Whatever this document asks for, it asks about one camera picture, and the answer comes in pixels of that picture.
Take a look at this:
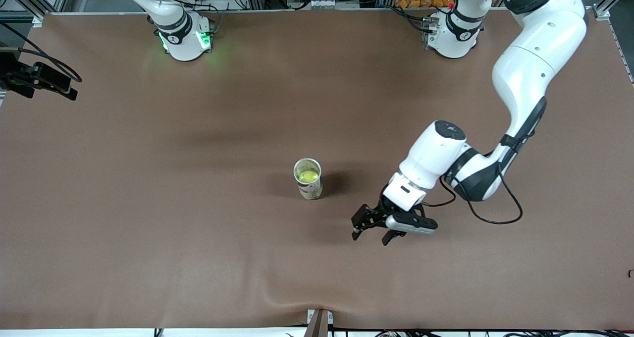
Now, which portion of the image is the blue white tennis ball can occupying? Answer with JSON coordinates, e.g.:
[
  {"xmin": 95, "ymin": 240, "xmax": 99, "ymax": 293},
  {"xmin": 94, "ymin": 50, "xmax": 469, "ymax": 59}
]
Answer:
[{"xmin": 293, "ymin": 158, "xmax": 323, "ymax": 200}]

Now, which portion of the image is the brown table mat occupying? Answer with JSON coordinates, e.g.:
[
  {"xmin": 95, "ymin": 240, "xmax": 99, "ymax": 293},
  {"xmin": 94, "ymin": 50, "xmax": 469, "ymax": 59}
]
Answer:
[{"xmin": 0, "ymin": 7, "xmax": 634, "ymax": 330}]

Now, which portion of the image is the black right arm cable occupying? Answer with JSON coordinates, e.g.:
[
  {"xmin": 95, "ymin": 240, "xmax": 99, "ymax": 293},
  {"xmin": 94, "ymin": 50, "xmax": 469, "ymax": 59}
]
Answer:
[{"xmin": 0, "ymin": 22, "xmax": 83, "ymax": 84}]

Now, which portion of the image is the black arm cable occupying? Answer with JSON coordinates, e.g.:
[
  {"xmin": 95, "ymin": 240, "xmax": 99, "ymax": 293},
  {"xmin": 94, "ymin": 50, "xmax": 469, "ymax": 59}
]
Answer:
[
  {"xmin": 0, "ymin": 22, "xmax": 83, "ymax": 84},
  {"xmin": 423, "ymin": 129, "xmax": 524, "ymax": 225}
]

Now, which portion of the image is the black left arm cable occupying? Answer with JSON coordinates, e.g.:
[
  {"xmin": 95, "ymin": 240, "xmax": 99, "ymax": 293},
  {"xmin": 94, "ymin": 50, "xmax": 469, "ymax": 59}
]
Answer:
[{"xmin": 423, "ymin": 129, "xmax": 524, "ymax": 225}]

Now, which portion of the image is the brown post with grey bracket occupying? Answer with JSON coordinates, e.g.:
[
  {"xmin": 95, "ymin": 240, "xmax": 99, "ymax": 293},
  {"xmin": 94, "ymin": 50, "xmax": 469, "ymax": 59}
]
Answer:
[{"xmin": 304, "ymin": 308, "xmax": 335, "ymax": 337}]

